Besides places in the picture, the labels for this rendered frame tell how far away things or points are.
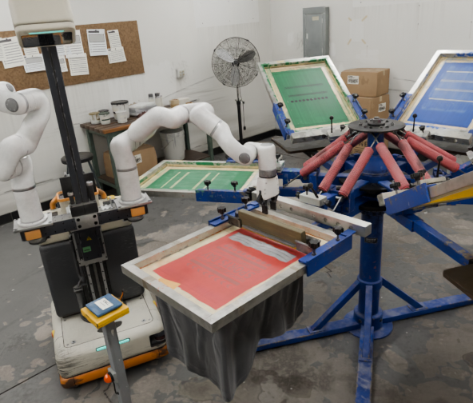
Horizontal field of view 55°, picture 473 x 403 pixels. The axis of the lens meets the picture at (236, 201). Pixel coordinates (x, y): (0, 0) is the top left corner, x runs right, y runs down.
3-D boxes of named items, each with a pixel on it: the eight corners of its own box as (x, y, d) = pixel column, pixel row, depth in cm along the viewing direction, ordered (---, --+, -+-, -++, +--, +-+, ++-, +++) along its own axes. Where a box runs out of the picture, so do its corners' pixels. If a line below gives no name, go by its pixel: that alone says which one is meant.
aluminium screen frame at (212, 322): (212, 333, 149) (211, 324, 147) (121, 273, 189) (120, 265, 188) (350, 245, 197) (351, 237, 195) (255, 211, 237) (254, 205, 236)
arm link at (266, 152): (237, 145, 188) (242, 140, 196) (239, 170, 192) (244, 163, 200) (273, 145, 184) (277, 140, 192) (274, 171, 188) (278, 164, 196)
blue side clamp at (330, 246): (308, 277, 178) (308, 261, 175) (298, 273, 181) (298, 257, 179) (351, 248, 196) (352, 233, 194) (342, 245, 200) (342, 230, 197)
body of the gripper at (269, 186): (269, 167, 199) (270, 191, 203) (252, 173, 192) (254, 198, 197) (282, 170, 193) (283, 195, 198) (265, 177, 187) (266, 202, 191)
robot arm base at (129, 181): (115, 196, 221) (109, 165, 215) (141, 190, 225) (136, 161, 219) (121, 206, 208) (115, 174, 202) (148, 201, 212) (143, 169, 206)
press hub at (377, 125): (378, 353, 268) (391, 129, 217) (324, 325, 295) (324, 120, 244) (411, 322, 292) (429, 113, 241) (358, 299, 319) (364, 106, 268)
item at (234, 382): (232, 401, 176) (223, 310, 160) (226, 397, 179) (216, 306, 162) (308, 342, 204) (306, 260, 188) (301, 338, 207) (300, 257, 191)
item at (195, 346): (228, 406, 175) (218, 313, 159) (162, 352, 206) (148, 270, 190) (234, 401, 177) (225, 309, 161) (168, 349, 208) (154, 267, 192)
